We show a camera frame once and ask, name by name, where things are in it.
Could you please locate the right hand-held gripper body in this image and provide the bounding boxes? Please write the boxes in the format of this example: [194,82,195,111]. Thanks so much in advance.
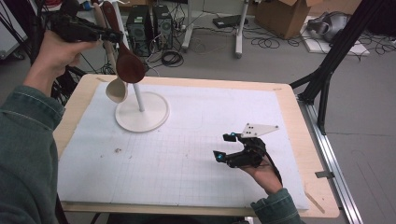
[225,122,280,169]

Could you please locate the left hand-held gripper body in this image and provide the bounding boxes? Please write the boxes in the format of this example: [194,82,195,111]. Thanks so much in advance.
[49,0,105,44]

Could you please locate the dark brown wooden spoon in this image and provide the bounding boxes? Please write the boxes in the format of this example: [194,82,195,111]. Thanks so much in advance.
[102,0,147,84]

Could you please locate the light wooden spoon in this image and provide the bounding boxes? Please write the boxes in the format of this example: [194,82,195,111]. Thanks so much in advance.
[92,2,129,105]

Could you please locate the white hook stand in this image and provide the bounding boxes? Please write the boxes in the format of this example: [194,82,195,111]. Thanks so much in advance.
[87,0,171,133]

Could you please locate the person's right hand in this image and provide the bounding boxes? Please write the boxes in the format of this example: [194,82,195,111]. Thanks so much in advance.
[239,156,284,196]

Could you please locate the person's left hand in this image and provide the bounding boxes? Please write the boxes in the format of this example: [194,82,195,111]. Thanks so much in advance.
[22,30,103,98]

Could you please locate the black computer tower green sticker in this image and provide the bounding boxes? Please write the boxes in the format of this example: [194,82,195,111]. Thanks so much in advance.
[125,5,154,56]

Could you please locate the white grid mat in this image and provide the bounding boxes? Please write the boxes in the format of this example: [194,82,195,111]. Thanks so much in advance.
[57,81,310,211]

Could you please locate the grey cabinet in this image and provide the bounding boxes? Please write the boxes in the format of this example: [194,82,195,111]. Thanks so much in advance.
[0,0,28,61]

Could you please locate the thin wooden stick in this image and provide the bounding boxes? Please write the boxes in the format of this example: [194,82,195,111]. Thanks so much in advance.
[304,189,327,215]

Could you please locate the white desk leg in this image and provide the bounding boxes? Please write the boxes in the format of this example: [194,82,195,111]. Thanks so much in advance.
[234,0,250,60]
[181,0,196,53]

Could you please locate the black flat device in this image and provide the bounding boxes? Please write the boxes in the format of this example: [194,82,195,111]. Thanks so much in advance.
[212,14,249,30]

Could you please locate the white foam board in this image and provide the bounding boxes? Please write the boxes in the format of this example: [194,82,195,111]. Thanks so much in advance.
[300,15,372,58]

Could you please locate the brown cardboard box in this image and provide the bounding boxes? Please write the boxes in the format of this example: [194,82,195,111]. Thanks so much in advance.
[306,0,363,17]
[254,0,325,40]

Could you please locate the grey plastic device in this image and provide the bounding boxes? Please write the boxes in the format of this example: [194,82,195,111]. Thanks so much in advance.
[306,11,352,43]

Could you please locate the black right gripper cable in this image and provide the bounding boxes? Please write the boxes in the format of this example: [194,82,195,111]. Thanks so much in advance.
[264,152,284,185]

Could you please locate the black frame stand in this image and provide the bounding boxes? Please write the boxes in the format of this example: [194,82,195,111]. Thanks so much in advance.
[289,0,387,135]
[0,0,88,106]

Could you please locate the coil of black cable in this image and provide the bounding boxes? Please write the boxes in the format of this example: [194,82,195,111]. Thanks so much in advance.
[160,49,185,68]

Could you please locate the grey metal bracket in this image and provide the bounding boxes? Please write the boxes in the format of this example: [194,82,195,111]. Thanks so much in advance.
[315,170,336,179]

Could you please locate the aluminium rail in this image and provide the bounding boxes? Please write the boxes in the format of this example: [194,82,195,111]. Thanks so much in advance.
[297,96,364,224]

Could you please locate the loose black floor cables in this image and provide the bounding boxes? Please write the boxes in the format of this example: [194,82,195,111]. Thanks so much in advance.
[242,26,312,49]

